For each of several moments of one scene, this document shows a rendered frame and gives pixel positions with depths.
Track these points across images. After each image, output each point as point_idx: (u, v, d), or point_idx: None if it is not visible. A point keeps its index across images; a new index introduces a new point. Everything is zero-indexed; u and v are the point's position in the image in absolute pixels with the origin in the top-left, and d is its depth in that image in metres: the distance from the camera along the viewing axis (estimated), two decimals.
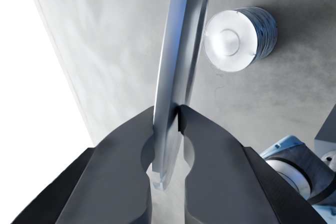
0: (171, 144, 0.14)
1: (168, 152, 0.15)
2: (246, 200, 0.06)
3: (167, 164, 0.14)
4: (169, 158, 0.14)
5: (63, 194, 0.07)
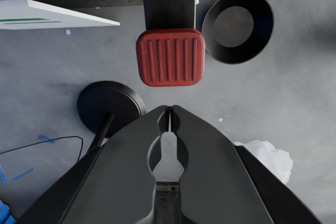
0: None
1: None
2: (240, 199, 0.06)
3: None
4: None
5: (70, 192, 0.07)
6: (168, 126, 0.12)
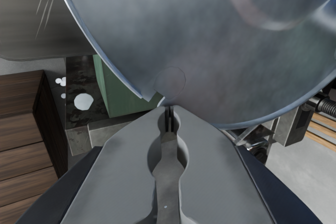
0: None
1: (335, 50, 0.19)
2: (240, 199, 0.06)
3: None
4: None
5: (70, 192, 0.07)
6: (168, 126, 0.12)
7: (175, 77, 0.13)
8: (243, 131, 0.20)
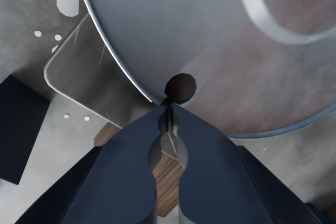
0: None
1: None
2: (240, 199, 0.06)
3: None
4: None
5: (70, 192, 0.07)
6: (168, 126, 0.12)
7: None
8: None
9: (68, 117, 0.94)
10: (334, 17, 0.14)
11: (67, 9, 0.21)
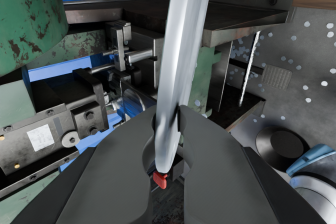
0: None
1: None
2: (246, 200, 0.06)
3: None
4: None
5: (63, 194, 0.07)
6: None
7: (260, 86, 1.17)
8: (132, 61, 0.63)
9: None
10: None
11: None
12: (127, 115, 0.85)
